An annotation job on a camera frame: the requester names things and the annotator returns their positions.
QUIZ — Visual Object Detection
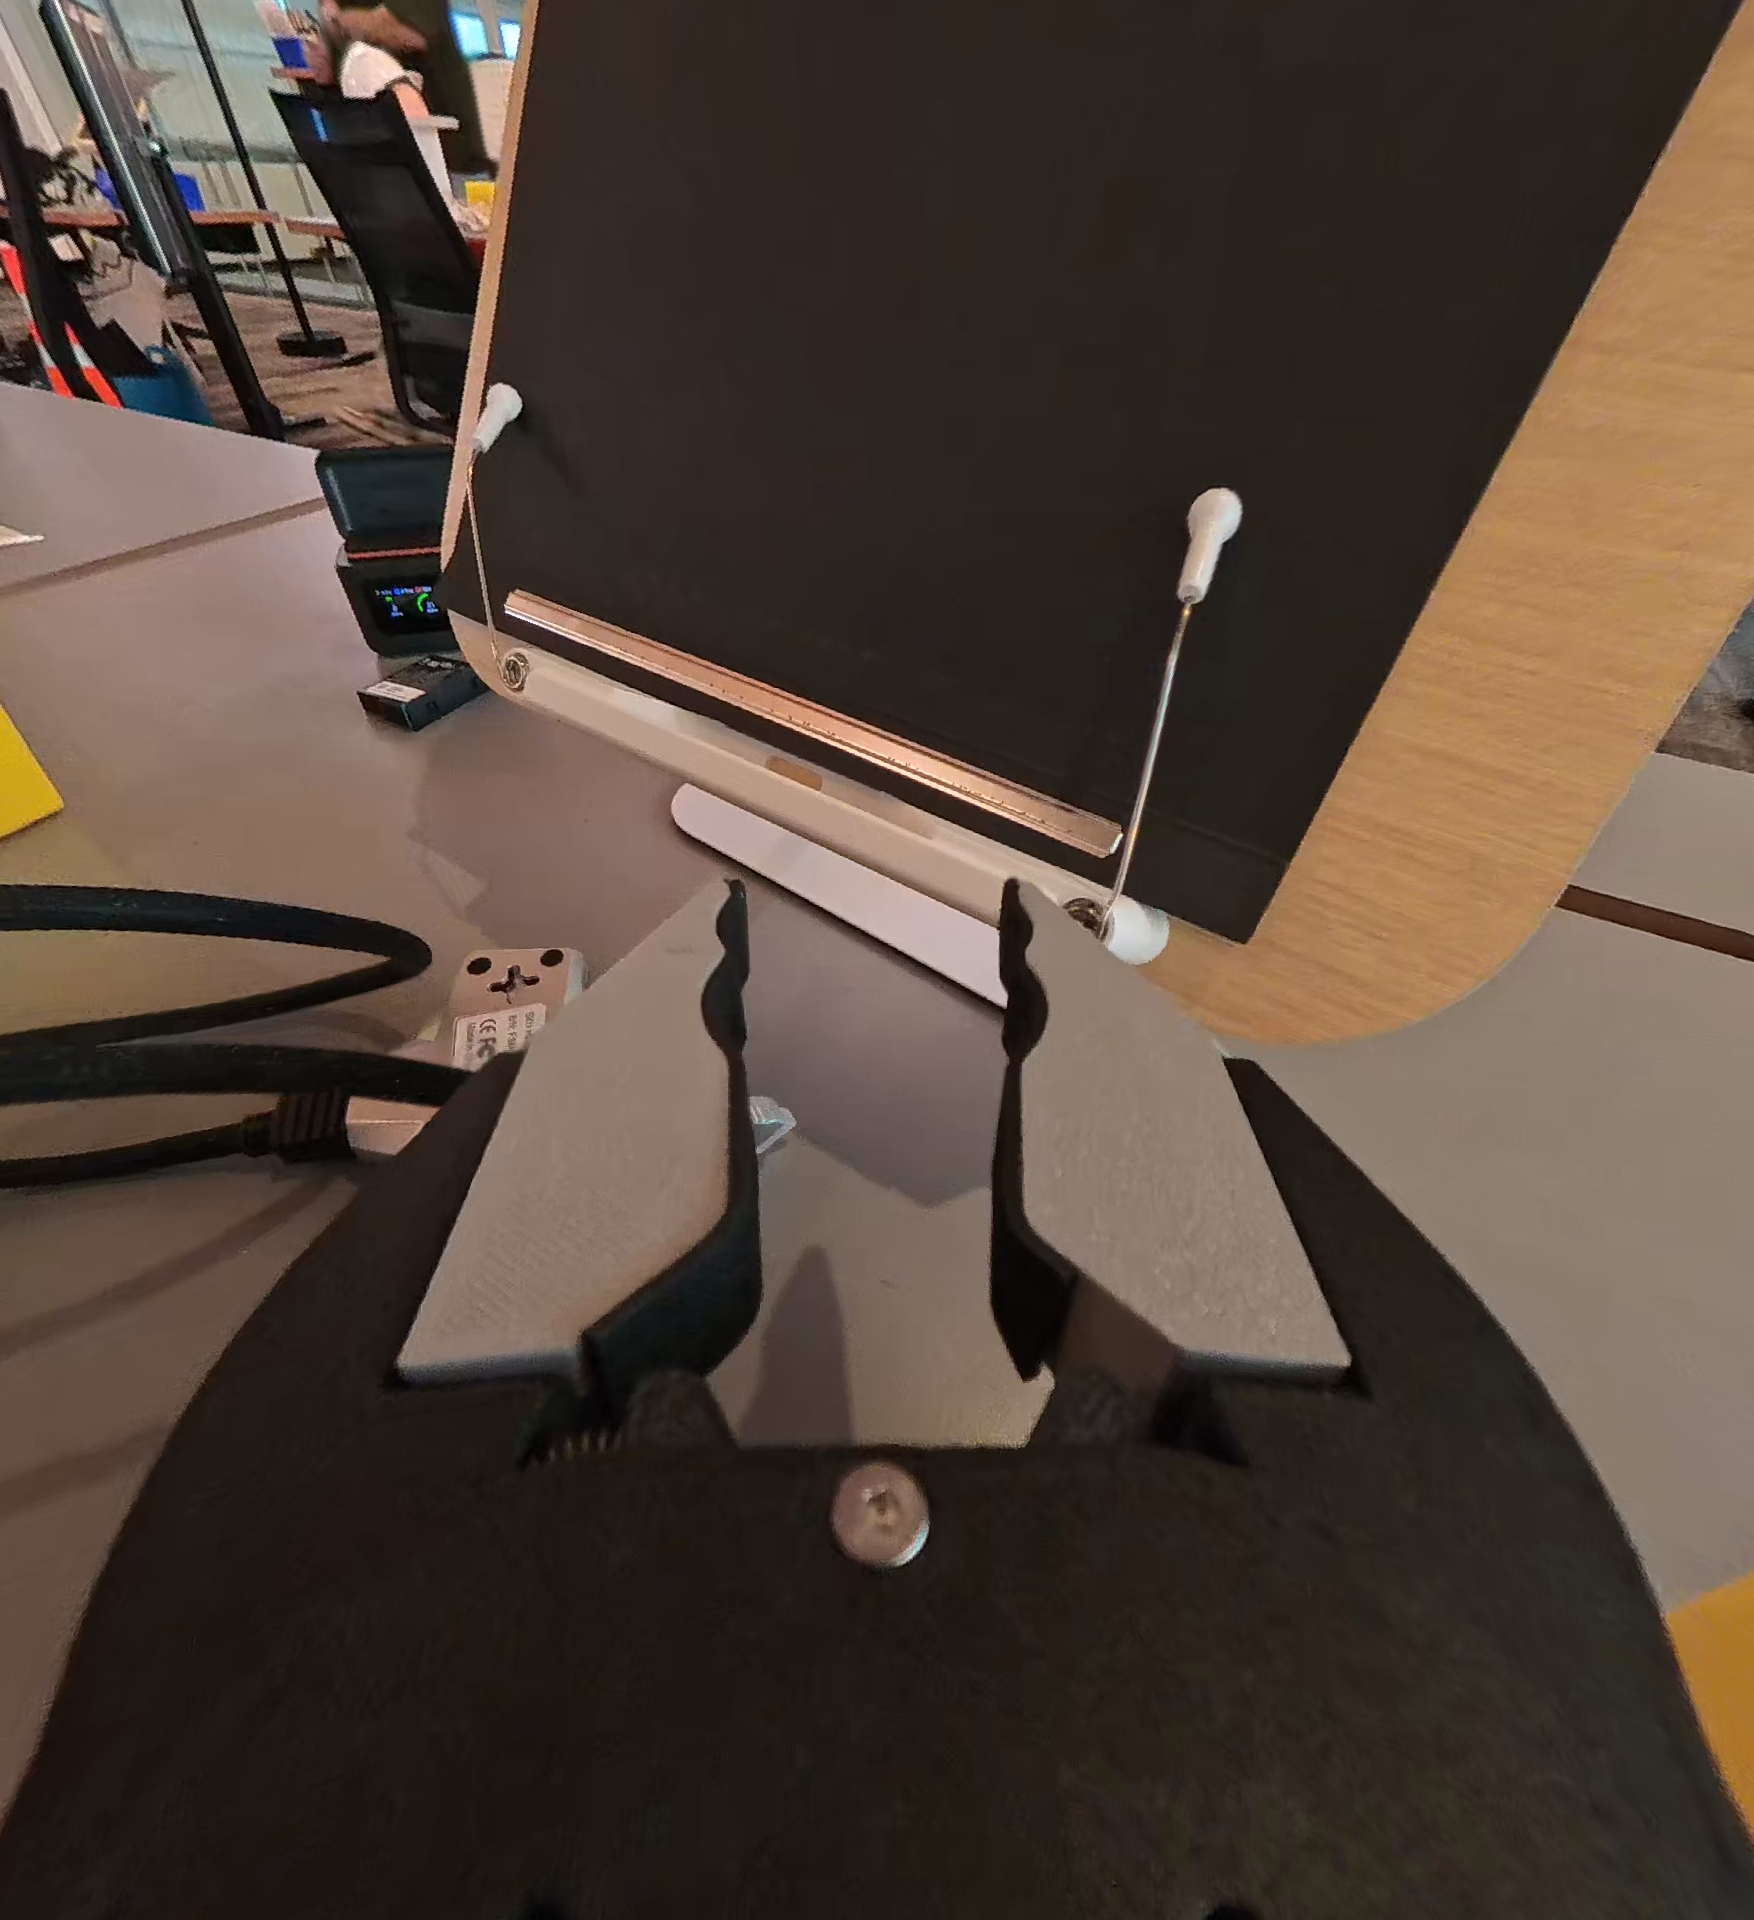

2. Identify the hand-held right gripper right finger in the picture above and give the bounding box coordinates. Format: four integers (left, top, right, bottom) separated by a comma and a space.
992, 880, 1352, 1430

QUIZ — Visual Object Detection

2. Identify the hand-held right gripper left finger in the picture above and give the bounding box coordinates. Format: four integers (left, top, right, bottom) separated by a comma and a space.
397, 882, 763, 1416

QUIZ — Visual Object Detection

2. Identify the silver multiport hub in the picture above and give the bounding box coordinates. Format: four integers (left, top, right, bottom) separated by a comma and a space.
0, 948, 799, 1198

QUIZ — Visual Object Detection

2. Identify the small black battery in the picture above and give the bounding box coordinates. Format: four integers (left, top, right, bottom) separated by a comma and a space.
356, 652, 489, 733

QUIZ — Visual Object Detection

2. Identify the small black display device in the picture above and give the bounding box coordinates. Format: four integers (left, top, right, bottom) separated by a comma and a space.
314, 446, 454, 657

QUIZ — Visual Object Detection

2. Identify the black wooden-rimmed board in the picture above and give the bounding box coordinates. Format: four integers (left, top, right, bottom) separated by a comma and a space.
434, 0, 1754, 1046

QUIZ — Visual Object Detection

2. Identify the black pole stand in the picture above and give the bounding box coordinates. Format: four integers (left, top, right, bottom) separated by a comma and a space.
179, 0, 348, 364

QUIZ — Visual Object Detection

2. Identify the orange traffic cone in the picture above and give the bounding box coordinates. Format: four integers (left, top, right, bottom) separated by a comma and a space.
45, 322, 123, 409

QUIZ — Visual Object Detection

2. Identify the black office chair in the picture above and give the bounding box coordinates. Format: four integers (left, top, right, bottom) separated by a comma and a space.
269, 86, 485, 434

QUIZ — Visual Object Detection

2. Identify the thick black cable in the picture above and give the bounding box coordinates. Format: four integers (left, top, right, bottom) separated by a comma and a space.
0, 882, 477, 1116

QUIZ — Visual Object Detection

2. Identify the white peg with cord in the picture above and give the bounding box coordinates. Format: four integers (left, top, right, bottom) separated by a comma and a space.
1109, 485, 1246, 936
460, 381, 535, 696

